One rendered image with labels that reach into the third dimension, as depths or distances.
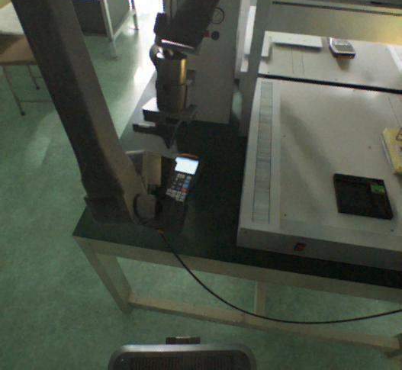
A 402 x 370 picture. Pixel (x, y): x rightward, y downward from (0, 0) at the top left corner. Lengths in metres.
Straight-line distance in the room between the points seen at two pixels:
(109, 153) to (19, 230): 1.57
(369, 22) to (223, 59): 0.40
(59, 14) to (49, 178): 1.76
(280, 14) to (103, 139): 0.59
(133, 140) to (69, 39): 0.71
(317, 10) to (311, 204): 0.47
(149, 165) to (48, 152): 1.78
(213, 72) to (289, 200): 0.47
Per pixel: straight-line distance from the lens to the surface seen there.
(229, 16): 0.92
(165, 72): 0.59
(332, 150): 0.96
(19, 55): 2.41
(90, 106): 0.40
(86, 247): 0.94
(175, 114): 0.61
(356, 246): 0.80
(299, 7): 0.85
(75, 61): 0.40
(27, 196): 2.08
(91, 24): 3.12
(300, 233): 0.75
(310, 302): 1.64
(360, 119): 1.12
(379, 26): 0.91
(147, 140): 1.07
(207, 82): 1.03
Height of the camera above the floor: 1.48
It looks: 49 degrees down
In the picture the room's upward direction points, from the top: 1 degrees clockwise
